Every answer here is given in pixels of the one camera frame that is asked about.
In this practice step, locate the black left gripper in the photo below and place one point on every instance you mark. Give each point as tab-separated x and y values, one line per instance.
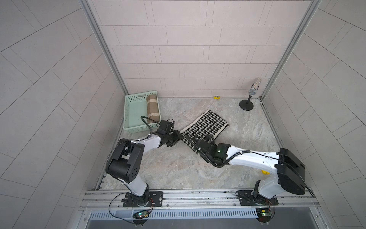
176	137

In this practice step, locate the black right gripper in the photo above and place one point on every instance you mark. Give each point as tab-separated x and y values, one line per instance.
202	157

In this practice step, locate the beige plaid scarf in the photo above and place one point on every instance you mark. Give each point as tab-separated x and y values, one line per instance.
153	108

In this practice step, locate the black white houndstooth scarf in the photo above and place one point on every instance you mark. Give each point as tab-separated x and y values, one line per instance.
207	126

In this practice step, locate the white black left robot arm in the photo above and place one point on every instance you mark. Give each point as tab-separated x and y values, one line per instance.
125	159

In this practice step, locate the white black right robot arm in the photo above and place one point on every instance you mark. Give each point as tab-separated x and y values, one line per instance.
287	172

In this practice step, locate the right green circuit board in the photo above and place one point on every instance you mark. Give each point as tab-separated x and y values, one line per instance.
264	215

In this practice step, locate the green circuit board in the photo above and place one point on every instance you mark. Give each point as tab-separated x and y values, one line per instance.
141	214
264	215

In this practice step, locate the left green circuit board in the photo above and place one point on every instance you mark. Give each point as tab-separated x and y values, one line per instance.
141	214

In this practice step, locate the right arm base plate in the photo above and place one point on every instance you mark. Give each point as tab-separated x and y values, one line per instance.
251	198

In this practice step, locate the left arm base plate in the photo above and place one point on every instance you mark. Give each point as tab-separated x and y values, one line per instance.
154	198

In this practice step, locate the aluminium mounting rail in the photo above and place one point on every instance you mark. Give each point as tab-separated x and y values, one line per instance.
189	199

